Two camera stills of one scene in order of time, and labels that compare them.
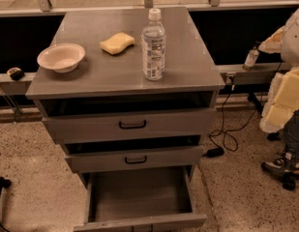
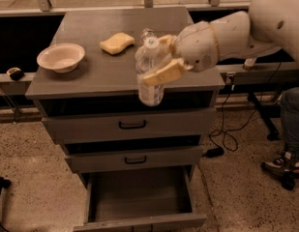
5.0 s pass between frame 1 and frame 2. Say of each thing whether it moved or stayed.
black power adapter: stayed
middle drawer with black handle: stayed
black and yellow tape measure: stayed
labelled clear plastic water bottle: moved
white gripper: moved
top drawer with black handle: stayed
